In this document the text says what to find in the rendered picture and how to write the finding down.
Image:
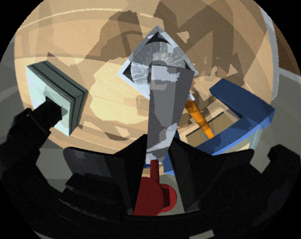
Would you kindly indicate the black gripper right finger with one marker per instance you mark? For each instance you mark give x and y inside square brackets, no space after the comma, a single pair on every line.
[196,171]

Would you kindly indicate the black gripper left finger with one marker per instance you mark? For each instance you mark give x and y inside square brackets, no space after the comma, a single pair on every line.
[125,167]

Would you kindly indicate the white and blue crank handle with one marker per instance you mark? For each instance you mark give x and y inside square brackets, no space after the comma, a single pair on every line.
[147,166]

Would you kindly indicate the clear-panelled rack with blue frame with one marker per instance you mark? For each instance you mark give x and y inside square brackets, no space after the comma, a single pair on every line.
[248,143]

